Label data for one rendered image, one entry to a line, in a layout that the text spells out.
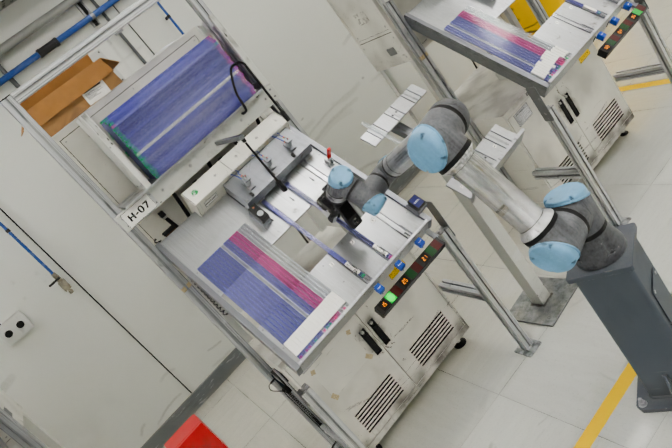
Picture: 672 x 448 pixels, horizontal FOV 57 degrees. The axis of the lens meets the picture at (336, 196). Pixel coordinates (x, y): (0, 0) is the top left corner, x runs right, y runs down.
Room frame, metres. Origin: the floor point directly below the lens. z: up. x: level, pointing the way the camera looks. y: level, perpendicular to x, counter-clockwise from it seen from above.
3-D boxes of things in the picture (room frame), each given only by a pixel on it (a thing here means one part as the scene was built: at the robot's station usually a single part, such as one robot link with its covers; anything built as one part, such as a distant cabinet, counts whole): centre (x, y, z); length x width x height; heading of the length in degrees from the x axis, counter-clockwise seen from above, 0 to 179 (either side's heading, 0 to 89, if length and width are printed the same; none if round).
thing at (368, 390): (2.43, 0.34, 0.31); 0.70 x 0.65 x 0.62; 111
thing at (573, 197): (1.46, -0.48, 0.72); 0.13 x 0.12 x 0.14; 127
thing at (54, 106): (2.58, 0.45, 1.82); 0.68 x 0.30 x 0.20; 111
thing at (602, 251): (1.46, -0.49, 0.60); 0.15 x 0.15 x 0.10
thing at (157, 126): (2.34, 0.24, 1.52); 0.51 x 0.13 x 0.27; 111
